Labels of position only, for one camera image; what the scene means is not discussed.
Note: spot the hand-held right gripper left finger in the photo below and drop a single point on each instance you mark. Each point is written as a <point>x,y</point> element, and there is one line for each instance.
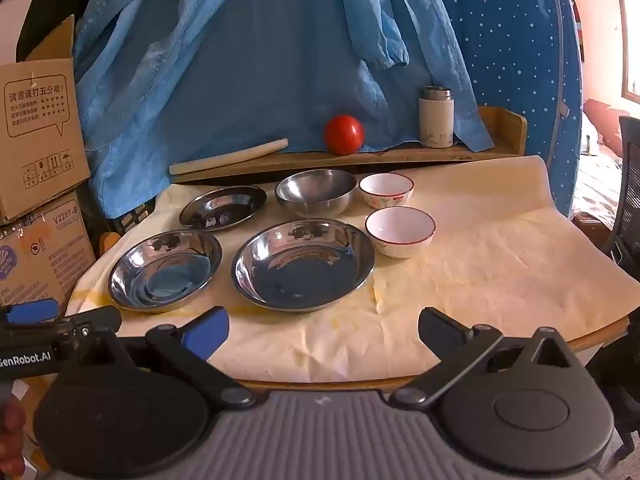
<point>209,332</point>

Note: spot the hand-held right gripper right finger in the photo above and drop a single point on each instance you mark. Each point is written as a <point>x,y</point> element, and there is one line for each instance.
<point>442,332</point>

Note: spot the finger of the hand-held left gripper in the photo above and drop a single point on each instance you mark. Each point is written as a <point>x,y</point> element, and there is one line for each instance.
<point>30,310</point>
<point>90,321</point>

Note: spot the plain white red-rimmed bowl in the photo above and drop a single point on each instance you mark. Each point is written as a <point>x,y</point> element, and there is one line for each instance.
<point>400,227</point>

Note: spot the floral white red-rimmed bowl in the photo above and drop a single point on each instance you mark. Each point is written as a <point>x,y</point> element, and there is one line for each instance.
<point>386,189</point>

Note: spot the stainless steel bowl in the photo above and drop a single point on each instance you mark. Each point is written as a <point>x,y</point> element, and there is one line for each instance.
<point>316,191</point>

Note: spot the person's left hand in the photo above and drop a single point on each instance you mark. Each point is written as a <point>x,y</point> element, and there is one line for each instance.
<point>10,430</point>

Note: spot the taped cardboard box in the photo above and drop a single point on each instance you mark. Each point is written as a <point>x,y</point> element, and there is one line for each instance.
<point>45,260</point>

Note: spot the medium stainless steel plate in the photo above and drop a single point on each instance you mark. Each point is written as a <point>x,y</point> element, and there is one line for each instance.
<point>165,272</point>

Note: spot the cream table cover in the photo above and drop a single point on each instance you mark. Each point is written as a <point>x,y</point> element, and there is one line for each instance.
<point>500,270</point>

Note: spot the black plastic crate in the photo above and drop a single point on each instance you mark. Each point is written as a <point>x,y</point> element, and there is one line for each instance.
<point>130,220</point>

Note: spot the large stainless steel plate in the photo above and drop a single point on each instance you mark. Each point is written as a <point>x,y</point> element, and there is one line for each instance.
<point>302,265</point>

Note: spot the small stainless steel plate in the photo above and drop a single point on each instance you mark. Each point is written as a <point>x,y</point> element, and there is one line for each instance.
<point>222,207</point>

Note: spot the open cardboard box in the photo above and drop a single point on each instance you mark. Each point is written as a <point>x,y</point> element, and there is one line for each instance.
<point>40,160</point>

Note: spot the white stick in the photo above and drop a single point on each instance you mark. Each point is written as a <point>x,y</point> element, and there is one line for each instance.
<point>225,156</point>

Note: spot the wooden shelf board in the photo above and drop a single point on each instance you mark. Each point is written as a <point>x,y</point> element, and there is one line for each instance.
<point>400,156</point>

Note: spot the white thermos bottle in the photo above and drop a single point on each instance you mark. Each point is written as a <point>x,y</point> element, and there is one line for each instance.
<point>436,120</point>

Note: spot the black ribbed device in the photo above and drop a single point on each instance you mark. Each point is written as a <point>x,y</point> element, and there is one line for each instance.
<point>625,220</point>

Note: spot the pink patterned bedding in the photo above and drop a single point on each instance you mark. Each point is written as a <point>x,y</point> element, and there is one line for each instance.
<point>600,180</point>

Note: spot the red tomato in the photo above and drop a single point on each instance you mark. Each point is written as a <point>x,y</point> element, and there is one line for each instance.
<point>343,134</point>

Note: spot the blue shirt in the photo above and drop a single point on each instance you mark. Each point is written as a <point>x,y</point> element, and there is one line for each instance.
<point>250,60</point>

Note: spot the blue polka dot cloth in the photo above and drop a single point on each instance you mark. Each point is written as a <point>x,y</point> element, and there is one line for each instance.
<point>525,60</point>

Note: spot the dark cloth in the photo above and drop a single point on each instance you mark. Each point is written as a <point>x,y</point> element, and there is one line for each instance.
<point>50,0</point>

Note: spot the window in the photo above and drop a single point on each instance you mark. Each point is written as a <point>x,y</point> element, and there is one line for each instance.
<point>631,35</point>

